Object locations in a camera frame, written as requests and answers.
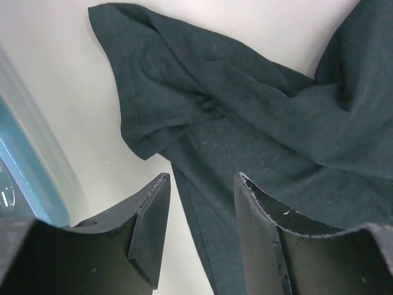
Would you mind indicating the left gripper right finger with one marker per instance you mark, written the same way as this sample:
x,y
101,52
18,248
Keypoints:
x,y
286,252

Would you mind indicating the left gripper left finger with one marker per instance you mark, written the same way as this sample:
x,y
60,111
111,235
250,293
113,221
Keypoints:
x,y
118,251

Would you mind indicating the black t shirt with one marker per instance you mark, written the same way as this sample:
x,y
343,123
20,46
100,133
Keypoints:
x,y
214,107

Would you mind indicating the blue laundry basket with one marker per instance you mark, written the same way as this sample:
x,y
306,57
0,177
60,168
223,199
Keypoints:
x,y
36,179

